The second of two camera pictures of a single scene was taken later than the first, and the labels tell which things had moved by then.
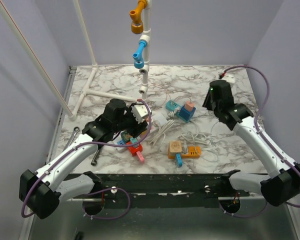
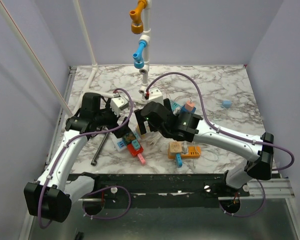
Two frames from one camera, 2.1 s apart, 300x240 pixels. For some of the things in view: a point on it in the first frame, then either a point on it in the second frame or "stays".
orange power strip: (193, 152) stays
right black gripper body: (210, 104) to (167, 104)
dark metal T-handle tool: (94, 162) stays
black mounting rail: (163, 190) stays
